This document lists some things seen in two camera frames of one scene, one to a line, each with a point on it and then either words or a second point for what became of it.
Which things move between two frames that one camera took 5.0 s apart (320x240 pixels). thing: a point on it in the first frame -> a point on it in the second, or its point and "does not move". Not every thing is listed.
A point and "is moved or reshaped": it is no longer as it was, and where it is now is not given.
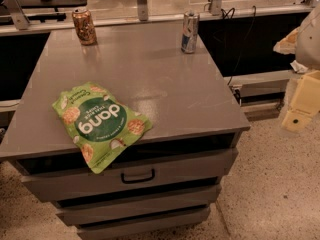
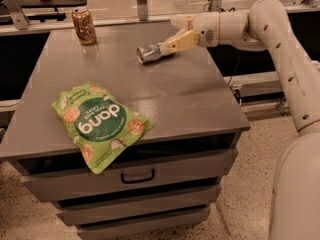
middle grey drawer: x=99 y=211 does not move
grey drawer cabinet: x=160 y=185 does not move
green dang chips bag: x=101 y=125 does not move
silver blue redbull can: x=190 y=31 is moved or reshaped
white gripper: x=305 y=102 -> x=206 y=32
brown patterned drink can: x=84 y=26 does not move
